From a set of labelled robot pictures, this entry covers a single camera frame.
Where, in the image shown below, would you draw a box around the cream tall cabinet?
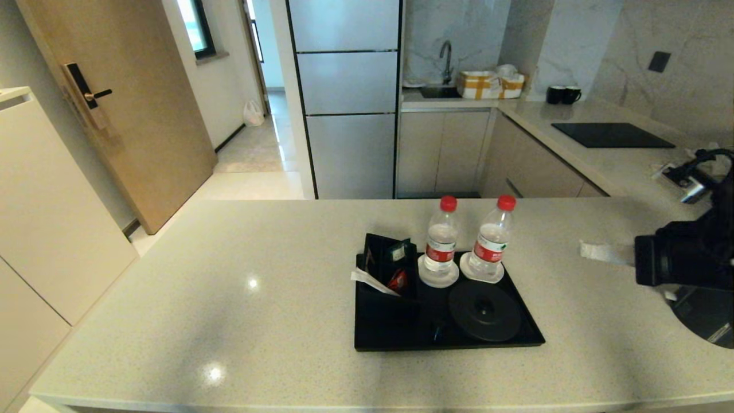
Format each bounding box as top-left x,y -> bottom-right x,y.
0,86 -> 139,413

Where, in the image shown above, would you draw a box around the green snack packet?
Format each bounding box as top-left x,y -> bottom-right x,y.
385,239 -> 412,263

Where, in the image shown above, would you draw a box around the red-capped clear water bottle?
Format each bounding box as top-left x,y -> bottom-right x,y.
467,194 -> 518,279
423,196 -> 460,282

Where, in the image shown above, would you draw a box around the black induction cooktop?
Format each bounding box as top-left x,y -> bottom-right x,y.
550,122 -> 676,149

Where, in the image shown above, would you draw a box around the black round kettle base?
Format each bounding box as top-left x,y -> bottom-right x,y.
448,279 -> 522,342

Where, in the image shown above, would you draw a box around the beige kitchen base cabinets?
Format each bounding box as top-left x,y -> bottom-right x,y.
396,108 -> 608,199

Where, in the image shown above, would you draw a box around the black sachet holder box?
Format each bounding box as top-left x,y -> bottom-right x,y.
357,252 -> 422,321

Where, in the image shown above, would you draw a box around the white plastic bag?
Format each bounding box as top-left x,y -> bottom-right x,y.
243,100 -> 266,127

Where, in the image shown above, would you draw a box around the black electronic door lock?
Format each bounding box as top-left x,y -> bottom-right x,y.
61,62 -> 114,130

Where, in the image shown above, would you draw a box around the silver refrigerator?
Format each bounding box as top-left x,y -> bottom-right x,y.
285,0 -> 402,200

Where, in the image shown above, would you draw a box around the light wooden door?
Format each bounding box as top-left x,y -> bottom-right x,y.
15,0 -> 217,235

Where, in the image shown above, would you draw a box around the black rectangular serving tray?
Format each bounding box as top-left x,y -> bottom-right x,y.
354,251 -> 546,352

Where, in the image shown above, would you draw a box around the dark-framed window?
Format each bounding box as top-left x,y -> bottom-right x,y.
175,0 -> 217,60

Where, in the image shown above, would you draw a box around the dark kitchen faucet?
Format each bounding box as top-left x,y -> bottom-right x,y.
439,40 -> 455,85

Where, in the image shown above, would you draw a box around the white round paper coaster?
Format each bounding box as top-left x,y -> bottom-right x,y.
460,252 -> 506,284
418,254 -> 460,289

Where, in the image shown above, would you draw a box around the white crumpled cloth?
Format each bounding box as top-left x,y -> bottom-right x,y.
702,142 -> 734,174

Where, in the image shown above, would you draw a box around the black electric kettle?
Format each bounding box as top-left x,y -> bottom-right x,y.
667,284 -> 734,349

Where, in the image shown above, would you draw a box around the white wrapped stirrer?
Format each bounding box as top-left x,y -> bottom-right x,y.
351,267 -> 400,297

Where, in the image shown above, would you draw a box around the yellow white basket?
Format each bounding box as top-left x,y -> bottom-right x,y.
456,70 -> 525,99

